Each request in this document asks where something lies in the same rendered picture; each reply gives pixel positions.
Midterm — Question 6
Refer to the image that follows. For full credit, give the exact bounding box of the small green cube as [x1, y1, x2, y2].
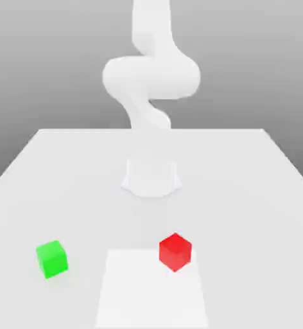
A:
[35, 240, 69, 280]

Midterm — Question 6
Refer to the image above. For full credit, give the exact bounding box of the small red cube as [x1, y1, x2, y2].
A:
[158, 232, 193, 273]

